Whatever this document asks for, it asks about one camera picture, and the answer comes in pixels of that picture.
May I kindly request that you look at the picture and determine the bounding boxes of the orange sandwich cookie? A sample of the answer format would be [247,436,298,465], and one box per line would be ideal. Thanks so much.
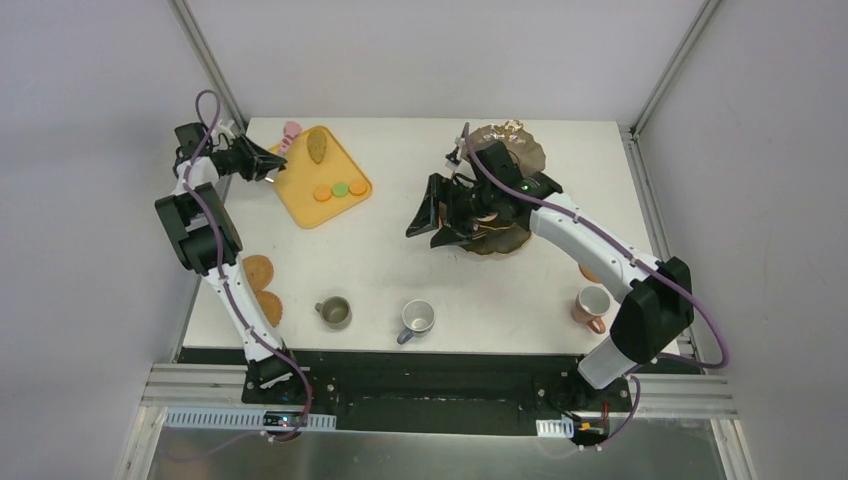
[313,184,333,202]
[348,179,369,197]

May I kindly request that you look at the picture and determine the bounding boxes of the left white cable duct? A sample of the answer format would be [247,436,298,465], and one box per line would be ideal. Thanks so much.
[163,407,337,433]

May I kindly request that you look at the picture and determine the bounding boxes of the grey small cup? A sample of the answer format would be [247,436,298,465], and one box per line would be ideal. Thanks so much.
[315,296,352,330]

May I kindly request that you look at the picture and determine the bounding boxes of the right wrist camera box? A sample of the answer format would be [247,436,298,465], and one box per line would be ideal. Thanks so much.
[445,137,466,172]

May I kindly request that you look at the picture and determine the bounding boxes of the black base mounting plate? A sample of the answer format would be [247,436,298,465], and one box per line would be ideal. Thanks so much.
[179,348,635,436]

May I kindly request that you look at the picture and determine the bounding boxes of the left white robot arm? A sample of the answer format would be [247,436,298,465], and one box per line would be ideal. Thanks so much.
[155,122,305,405]

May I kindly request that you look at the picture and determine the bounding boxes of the blue grey mug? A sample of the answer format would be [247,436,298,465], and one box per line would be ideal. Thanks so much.
[396,299,435,345]

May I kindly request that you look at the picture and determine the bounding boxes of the three tier glass stand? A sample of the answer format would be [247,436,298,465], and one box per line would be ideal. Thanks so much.
[462,120,546,256]

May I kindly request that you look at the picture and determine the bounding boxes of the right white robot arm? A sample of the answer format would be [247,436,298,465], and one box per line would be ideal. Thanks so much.
[405,140,694,410]

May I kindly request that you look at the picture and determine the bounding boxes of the orange round coaster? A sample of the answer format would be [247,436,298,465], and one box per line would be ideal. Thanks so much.
[578,264,602,284]

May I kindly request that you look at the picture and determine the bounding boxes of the aluminium frame rail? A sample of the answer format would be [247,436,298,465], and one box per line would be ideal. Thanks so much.
[141,363,246,407]

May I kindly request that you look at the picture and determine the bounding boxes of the pink mug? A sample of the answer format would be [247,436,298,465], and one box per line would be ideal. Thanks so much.
[571,286,612,335]

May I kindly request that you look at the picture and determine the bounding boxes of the green sandwich cookie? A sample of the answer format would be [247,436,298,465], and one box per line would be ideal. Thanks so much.
[331,182,350,198]

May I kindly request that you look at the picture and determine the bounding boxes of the pink handled metal tongs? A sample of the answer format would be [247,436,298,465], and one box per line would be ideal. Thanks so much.
[265,121,303,183]

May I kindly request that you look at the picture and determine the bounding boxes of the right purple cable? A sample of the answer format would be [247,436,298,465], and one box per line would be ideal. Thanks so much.
[462,123,731,446]

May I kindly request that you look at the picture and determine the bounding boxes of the white cable duct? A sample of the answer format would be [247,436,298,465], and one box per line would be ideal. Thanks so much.
[163,407,337,433]
[535,417,575,439]

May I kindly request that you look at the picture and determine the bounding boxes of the right white cable duct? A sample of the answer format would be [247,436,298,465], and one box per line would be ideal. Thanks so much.
[535,417,575,439]

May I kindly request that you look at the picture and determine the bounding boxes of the yellow serving tray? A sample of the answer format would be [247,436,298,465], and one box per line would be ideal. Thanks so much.
[272,126,373,229]

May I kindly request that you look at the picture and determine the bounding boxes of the pink frosted donut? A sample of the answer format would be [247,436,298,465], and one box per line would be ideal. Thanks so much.
[476,213,498,223]

